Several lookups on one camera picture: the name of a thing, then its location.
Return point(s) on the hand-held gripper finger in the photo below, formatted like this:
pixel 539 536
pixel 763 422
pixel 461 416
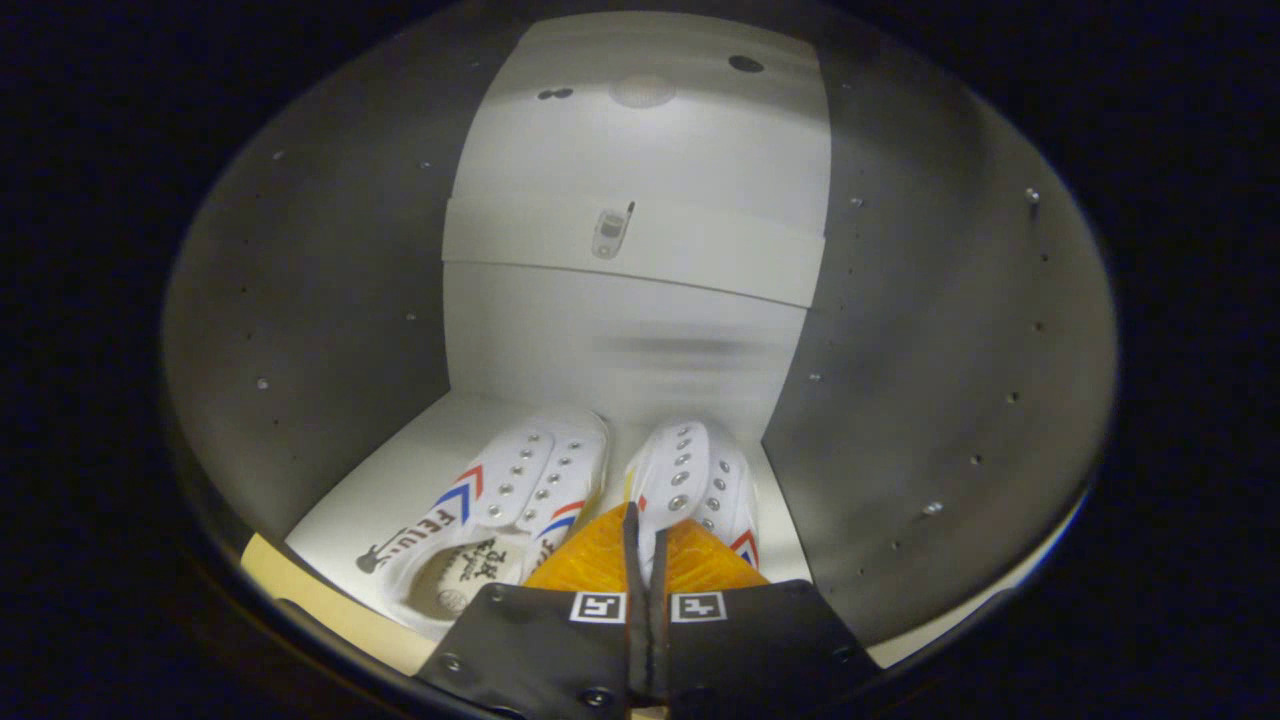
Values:
pixel 660 640
pixel 638 620

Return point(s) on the white canvas shoe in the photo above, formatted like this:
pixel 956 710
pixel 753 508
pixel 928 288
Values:
pixel 690 470
pixel 520 480

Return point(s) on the grey shoe cabinet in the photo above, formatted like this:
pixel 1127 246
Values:
pixel 300 300

